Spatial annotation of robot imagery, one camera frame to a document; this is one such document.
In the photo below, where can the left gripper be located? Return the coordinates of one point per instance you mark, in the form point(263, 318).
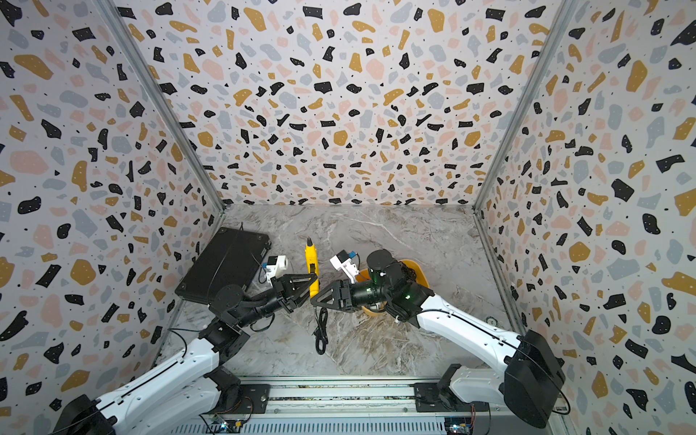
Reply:
point(285, 294)

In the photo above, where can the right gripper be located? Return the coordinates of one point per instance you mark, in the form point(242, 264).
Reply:
point(345, 303)

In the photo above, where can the yellow storage box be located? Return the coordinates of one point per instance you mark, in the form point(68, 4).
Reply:
point(415, 271)

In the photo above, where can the yellow glue gun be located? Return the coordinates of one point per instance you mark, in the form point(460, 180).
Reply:
point(321, 314)

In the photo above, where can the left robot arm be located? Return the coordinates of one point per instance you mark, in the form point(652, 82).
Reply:
point(195, 379)

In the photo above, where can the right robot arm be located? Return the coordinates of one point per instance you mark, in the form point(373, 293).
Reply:
point(526, 376)

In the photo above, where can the black flat case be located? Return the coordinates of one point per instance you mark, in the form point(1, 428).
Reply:
point(233, 257)

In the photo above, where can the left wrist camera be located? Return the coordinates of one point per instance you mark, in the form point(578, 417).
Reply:
point(275, 266)

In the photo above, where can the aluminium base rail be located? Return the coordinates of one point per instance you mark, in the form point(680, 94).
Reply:
point(344, 405)

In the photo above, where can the left corner aluminium post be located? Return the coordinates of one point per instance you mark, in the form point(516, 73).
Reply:
point(112, 19)

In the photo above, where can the corner aluminium post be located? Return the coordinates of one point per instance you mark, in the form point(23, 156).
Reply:
point(558, 26)
point(112, 19)

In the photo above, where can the right corner aluminium post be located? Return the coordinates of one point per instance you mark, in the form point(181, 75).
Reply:
point(558, 26)

